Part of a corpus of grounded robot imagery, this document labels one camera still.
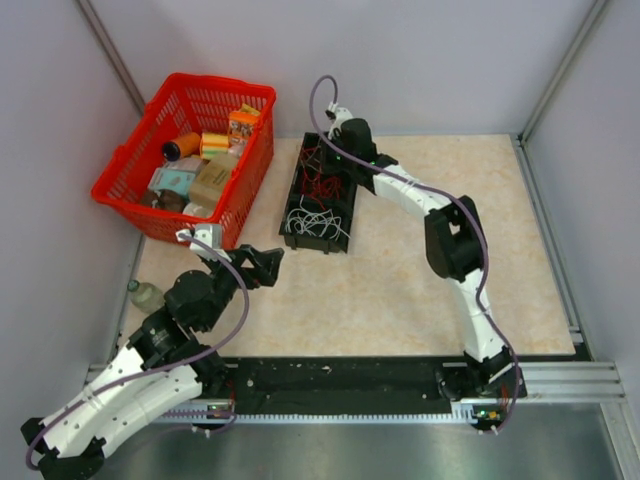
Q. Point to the orange bottle black cap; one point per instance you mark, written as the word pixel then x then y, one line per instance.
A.
pixel 181 147

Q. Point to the teal packet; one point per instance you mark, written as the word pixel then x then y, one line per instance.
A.
pixel 177 181

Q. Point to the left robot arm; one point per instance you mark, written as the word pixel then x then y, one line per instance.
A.
pixel 162 365

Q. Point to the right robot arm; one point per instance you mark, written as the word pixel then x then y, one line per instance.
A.
pixel 455 245

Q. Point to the red plastic basket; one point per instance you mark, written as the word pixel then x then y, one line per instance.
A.
pixel 187 103

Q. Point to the white cup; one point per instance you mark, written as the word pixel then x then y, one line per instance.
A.
pixel 197 211

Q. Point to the dark brown round item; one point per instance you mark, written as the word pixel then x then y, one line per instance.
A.
pixel 166 200

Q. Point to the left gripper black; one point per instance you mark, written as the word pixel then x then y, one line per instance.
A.
pixel 270 272

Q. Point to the black three-compartment tray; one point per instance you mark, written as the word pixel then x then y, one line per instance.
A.
pixel 319 208

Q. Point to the orange snack box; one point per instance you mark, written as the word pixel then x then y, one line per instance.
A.
pixel 241 124

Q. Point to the yellow green sponge pack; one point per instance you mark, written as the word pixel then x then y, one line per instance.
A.
pixel 212 144

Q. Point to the brown cardboard box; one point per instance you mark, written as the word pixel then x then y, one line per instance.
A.
pixel 209 184

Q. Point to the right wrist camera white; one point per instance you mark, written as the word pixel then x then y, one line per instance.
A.
pixel 337 115

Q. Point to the pink packet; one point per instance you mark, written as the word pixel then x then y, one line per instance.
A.
pixel 191 164

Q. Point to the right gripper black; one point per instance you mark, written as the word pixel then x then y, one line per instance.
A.
pixel 327 168

